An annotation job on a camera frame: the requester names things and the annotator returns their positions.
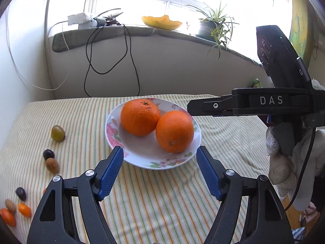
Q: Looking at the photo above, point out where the floral white plate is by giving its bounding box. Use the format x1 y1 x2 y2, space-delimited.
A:
105 102 202 170

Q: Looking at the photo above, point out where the large smooth orange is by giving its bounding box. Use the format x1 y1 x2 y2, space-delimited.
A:
155 111 194 153

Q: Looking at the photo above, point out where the large dimpled orange with stem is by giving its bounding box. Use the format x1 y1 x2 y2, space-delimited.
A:
120 99 161 137

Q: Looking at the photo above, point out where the brown kiwi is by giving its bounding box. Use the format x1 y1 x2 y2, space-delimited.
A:
45 158 60 174

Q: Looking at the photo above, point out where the small orange kumquat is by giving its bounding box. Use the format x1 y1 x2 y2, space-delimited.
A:
17 203 32 218

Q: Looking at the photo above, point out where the small tan fruit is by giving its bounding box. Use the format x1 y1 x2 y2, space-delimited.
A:
5 199 16 214

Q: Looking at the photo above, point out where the orange cherry tomato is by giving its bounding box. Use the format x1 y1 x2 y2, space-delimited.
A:
1 208 16 228

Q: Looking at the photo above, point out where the right hand white glove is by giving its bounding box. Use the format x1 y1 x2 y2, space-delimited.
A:
265 123 324 211

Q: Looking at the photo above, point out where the green snack packet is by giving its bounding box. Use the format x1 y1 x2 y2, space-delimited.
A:
249 78 263 88

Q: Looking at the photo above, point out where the green yellow plum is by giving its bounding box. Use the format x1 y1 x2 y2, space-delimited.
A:
51 125 66 142

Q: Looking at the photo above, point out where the dark purple plum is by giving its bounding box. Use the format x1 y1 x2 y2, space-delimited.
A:
42 149 55 161

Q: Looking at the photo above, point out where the striped table cloth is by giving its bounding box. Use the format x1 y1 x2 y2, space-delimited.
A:
1 98 269 243

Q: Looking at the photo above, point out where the potted spider plant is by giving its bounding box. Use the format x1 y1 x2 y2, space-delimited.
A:
186 3 238 59

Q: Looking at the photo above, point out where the small dark grape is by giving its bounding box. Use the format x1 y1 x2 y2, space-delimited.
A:
15 187 26 201

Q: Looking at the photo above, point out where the white cabinet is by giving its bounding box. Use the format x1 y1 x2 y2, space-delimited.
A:
0 0 54 144

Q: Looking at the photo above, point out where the grey window sill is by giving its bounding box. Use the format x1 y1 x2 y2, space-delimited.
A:
48 26 262 67

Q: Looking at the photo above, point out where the white power strip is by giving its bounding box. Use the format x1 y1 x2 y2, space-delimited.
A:
67 12 98 29

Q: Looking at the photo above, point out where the black cable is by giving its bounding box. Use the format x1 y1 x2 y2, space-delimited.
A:
84 24 141 98

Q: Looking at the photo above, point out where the white cable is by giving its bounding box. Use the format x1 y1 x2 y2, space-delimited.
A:
4 4 73 92

